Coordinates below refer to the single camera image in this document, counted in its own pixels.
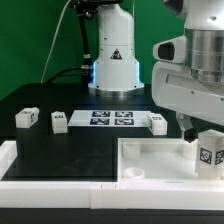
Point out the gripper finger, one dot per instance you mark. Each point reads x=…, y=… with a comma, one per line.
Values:
x=188, y=132

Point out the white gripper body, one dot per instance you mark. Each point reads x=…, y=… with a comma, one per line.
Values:
x=174, y=88

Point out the white square tabletop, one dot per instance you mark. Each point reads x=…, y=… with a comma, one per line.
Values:
x=157, y=158

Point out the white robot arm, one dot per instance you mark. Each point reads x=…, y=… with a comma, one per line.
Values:
x=116, y=71

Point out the white sheet with markers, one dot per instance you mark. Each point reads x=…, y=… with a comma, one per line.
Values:
x=106, y=118

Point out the white front fence wall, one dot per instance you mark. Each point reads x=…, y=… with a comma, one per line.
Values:
x=140, y=194

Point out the white fence wall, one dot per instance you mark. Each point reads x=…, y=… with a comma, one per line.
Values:
x=8, y=153
x=140, y=194

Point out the white left fence wall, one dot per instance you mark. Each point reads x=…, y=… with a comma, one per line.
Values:
x=8, y=153

